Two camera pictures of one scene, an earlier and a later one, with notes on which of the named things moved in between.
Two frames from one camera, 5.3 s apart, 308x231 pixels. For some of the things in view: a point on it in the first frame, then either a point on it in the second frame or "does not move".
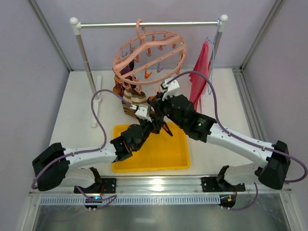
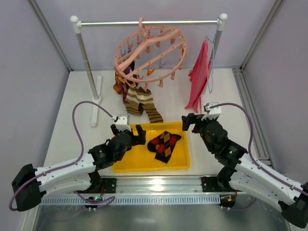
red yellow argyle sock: [167, 128] -> [163, 145]
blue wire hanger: [211, 80] does not move
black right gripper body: [158, 103] -> [198, 124]
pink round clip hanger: [148, 57] does not move
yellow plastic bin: [159, 151] does not move
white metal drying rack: [95, 83] does not move
